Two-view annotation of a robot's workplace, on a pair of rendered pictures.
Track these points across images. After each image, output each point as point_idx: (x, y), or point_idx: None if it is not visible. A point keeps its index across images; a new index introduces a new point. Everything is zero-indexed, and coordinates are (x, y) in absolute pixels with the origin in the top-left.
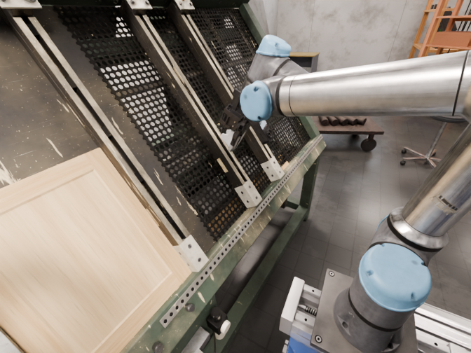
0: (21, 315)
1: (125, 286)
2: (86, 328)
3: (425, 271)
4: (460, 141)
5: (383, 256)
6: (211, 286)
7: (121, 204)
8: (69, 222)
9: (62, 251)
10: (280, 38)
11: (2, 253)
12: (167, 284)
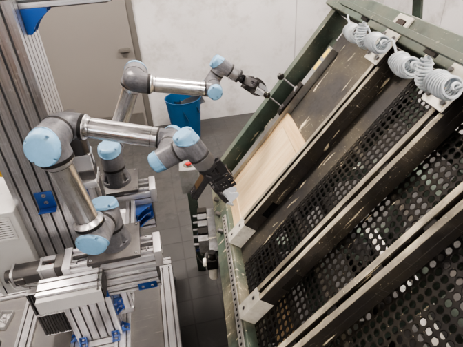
0: (254, 158)
1: (247, 196)
2: (242, 184)
3: None
4: (77, 171)
5: (107, 202)
6: (221, 250)
7: None
8: (277, 158)
9: (268, 161)
10: (182, 134)
11: (273, 141)
12: (238, 220)
